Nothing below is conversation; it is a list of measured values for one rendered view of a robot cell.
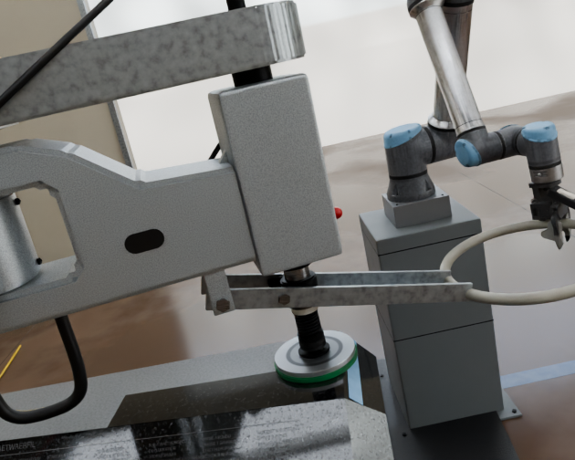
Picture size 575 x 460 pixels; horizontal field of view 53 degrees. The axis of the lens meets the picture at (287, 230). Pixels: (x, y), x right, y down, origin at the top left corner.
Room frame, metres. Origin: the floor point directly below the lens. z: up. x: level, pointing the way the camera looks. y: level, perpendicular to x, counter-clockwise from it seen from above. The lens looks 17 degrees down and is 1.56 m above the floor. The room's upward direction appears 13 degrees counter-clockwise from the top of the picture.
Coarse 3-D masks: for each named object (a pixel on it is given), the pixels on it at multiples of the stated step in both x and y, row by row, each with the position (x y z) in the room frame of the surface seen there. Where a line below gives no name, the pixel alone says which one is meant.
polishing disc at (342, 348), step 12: (336, 336) 1.39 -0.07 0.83; (348, 336) 1.38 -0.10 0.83; (288, 348) 1.39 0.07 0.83; (336, 348) 1.33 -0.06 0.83; (348, 348) 1.32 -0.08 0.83; (276, 360) 1.34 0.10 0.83; (288, 360) 1.32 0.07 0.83; (300, 360) 1.31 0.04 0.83; (312, 360) 1.30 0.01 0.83; (324, 360) 1.29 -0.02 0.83; (336, 360) 1.27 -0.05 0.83; (348, 360) 1.27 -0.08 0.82; (288, 372) 1.27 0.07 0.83; (300, 372) 1.25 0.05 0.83; (312, 372) 1.24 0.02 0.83; (324, 372) 1.24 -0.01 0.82
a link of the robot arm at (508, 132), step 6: (510, 126) 1.76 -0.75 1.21; (516, 126) 1.74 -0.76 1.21; (522, 126) 1.72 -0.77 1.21; (504, 132) 1.72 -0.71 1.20; (510, 132) 1.72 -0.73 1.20; (516, 132) 1.70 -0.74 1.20; (504, 138) 1.70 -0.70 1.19; (510, 138) 1.70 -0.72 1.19; (516, 138) 1.68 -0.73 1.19; (510, 144) 1.70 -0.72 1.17; (516, 144) 1.68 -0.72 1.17; (510, 150) 1.70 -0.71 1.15; (516, 150) 1.69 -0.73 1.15; (504, 156) 1.71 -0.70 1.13; (510, 156) 1.72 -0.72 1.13
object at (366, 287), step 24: (240, 288) 1.26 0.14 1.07; (264, 288) 1.27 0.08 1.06; (288, 288) 1.28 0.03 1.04; (312, 288) 1.29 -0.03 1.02; (336, 288) 1.30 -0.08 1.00; (360, 288) 1.31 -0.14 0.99; (384, 288) 1.32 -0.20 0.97; (408, 288) 1.33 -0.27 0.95; (432, 288) 1.34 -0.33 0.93; (456, 288) 1.36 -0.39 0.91
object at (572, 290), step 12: (504, 228) 1.68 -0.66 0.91; (516, 228) 1.67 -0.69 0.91; (528, 228) 1.66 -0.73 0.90; (540, 228) 1.64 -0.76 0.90; (468, 240) 1.67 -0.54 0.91; (480, 240) 1.67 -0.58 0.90; (456, 252) 1.62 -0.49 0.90; (444, 264) 1.55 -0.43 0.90; (564, 288) 1.23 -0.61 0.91; (480, 300) 1.32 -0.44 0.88; (492, 300) 1.29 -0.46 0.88; (504, 300) 1.27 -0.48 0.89; (516, 300) 1.26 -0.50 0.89; (528, 300) 1.24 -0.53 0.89; (540, 300) 1.23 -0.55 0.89; (552, 300) 1.23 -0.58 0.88
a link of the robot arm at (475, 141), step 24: (408, 0) 1.94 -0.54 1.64; (432, 0) 1.89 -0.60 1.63; (432, 24) 1.87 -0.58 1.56; (432, 48) 1.85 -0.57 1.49; (456, 72) 1.79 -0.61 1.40; (456, 96) 1.77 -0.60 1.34; (456, 120) 1.75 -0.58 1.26; (480, 120) 1.73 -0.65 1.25; (456, 144) 1.74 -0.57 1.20; (480, 144) 1.69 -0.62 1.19; (504, 144) 1.69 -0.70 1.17
